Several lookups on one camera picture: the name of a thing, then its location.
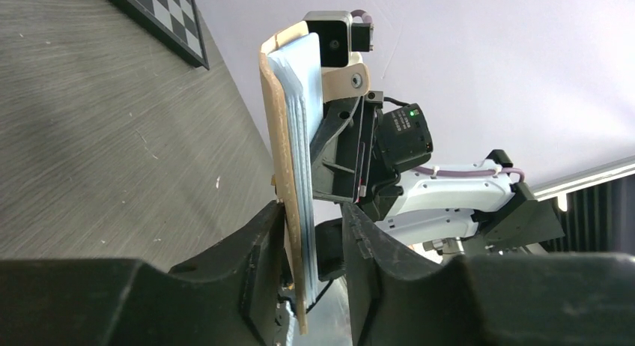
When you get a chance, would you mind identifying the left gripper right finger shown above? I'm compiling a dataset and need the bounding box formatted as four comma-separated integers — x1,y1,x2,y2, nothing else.
341,204,634,345

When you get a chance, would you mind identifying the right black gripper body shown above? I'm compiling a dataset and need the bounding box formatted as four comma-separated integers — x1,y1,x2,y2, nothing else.
359,91,434,195

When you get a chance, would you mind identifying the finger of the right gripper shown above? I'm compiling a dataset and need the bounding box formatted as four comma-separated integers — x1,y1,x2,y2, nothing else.
310,97,364,203

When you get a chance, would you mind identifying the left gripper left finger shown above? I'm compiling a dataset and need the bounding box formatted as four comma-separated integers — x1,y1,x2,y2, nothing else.
1,202,285,345

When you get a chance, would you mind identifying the beige leather card holder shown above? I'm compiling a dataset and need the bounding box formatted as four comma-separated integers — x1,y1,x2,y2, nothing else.
258,19,371,336

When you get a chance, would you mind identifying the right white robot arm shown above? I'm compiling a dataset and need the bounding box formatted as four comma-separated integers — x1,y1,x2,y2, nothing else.
310,91,564,254

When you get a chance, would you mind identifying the black white chessboard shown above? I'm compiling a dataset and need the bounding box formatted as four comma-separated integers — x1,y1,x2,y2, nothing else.
108,0,209,69

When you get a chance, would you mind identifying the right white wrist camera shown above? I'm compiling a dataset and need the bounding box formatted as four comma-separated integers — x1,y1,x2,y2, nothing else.
303,9,374,68

